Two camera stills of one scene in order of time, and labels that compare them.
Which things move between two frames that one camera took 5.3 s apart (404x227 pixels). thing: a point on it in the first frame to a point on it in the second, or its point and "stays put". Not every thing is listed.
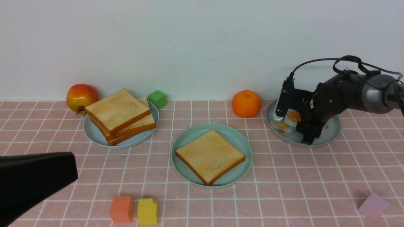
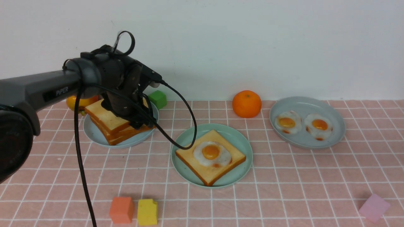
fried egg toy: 292,118 to 211,154
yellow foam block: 147,211 stays put
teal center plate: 234,136 stays put
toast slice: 210,156 stays put
